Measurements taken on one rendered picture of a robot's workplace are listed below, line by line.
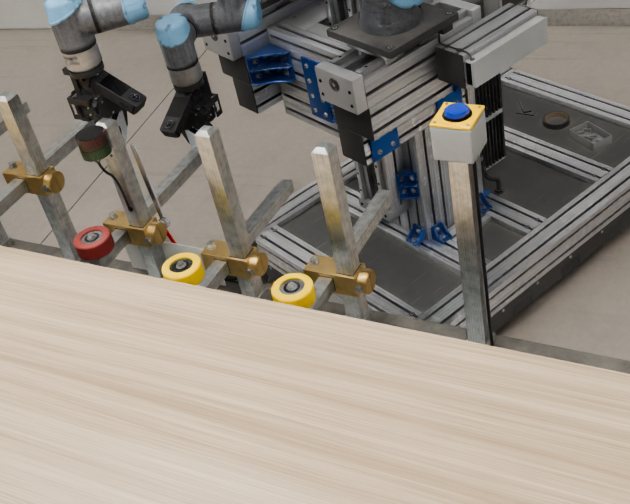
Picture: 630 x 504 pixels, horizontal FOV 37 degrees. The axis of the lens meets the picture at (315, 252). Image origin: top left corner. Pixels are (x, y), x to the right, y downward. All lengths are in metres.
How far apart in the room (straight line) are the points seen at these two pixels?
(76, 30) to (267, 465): 0.96
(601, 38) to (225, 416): 3.14
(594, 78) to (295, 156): 1.25
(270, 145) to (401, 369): 2.46
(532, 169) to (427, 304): 0.70
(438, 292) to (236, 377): 1.21
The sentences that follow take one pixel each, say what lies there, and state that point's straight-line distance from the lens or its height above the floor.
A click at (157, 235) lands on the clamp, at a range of 2.09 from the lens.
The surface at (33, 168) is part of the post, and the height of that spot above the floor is 0.99.
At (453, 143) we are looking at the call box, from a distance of 1.54.
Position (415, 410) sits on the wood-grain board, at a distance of 1.51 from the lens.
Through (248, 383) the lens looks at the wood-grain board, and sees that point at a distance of 1.61.
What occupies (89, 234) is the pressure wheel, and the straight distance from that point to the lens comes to 2.06.
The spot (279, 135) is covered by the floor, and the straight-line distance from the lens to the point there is 3.99.
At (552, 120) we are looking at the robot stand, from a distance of 3.43.
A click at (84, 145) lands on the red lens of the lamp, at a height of 1.12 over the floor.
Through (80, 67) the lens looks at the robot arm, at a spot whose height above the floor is 1.22.
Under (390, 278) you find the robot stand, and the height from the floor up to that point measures 0.21.
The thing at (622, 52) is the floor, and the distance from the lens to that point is 4.27.
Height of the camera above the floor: 2.02
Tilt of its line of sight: 38 degrees down
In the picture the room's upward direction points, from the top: 13 degrees counter-clockwise
